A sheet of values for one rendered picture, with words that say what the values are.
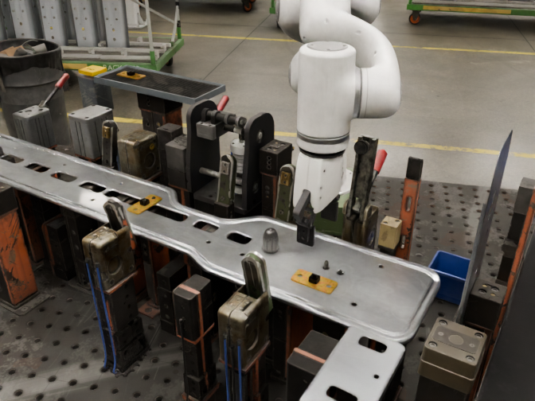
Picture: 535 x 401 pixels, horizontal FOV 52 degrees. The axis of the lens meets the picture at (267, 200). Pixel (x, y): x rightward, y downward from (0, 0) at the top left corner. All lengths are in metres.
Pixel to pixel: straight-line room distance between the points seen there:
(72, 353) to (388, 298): 0.75
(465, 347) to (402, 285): 0.23
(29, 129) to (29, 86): 2.13
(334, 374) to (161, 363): 0.55
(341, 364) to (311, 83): 0.43
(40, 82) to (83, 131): 2.34
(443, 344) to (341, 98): 0.39
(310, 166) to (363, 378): 0.33
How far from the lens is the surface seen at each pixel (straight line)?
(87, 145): 1.56
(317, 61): 0.81
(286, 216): 1.24
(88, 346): 1.40
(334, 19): 0.94
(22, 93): 3.92
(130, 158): 1.46
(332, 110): 0.83
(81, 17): 5.59
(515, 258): 1.10
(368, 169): 1.11
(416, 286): 1.06
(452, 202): 1.98
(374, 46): 0.90
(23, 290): 1.56
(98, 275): 1.15
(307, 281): 1.04
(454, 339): 0.89
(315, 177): 0.87
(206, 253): 1.12
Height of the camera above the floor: 1.65
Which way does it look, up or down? 30 degrees down
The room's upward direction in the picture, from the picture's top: straight up
